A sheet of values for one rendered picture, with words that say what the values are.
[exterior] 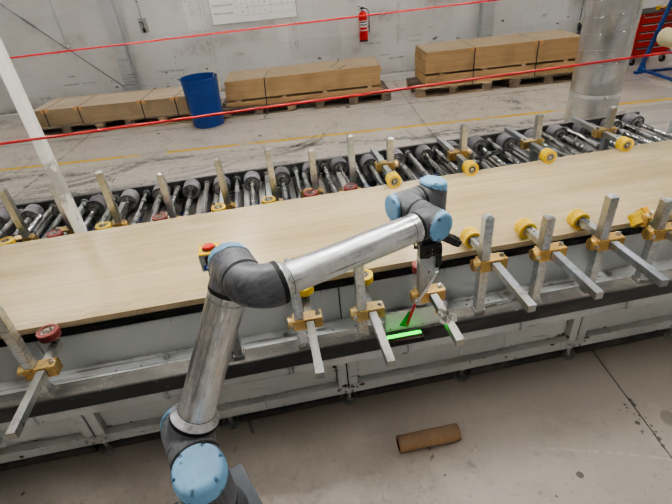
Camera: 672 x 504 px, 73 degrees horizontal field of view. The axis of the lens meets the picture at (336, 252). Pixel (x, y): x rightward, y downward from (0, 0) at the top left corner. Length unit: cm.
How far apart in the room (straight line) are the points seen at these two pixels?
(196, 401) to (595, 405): 201
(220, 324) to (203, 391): 23
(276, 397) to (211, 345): 116
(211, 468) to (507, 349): 174
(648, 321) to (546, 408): 81
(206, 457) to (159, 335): 81
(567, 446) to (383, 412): 87
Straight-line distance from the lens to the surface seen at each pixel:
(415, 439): 235
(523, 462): 245
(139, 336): 214
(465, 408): 257
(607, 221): 206
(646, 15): 955
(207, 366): 137
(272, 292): 111
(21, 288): 246
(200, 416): 148
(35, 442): 280
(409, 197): 142
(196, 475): 143
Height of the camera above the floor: 202
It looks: 33 degrees down
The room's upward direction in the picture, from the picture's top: 6 degrees counter-clockwise
